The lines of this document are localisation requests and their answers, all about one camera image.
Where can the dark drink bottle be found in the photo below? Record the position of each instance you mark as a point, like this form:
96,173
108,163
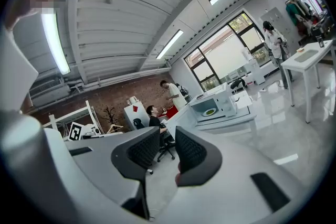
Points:
320,40

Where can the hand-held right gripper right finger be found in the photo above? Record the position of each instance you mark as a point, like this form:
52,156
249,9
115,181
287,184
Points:
197,158

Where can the white microwave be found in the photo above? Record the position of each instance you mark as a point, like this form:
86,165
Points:
223,102

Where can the white metal shelf frame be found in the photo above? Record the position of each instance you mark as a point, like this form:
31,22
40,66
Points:
74,115

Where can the white plate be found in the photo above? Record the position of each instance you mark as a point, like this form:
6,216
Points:
204,113

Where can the white cabinet with red mark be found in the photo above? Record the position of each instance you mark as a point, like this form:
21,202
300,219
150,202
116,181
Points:
136,115

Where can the red box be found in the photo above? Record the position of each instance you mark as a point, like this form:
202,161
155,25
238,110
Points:
172,112

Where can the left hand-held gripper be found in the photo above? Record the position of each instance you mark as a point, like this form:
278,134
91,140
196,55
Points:
76,130

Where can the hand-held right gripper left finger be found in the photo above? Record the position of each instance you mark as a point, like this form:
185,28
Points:
136,156

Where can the person's white shirt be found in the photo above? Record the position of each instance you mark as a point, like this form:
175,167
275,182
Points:
14,73

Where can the white table with grey tray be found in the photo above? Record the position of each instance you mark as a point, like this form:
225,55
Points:
296,63

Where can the grey tray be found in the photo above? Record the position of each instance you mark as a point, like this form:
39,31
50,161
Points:
305,55

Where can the black framed window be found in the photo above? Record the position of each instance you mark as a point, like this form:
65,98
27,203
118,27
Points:
225,55

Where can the green food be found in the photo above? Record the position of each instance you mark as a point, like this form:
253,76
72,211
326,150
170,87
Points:
209,112

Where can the wall air conditioner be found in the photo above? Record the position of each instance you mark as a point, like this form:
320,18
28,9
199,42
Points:
48,91

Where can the wooden coat stand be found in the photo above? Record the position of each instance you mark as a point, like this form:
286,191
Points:
110,115

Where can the black office chair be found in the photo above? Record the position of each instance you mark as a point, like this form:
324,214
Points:
166,148

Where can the tall white appliance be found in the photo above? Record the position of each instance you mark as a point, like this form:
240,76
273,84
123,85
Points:
253,66

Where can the clothes rack with garments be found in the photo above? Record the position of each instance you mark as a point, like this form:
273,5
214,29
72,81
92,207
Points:
302,13

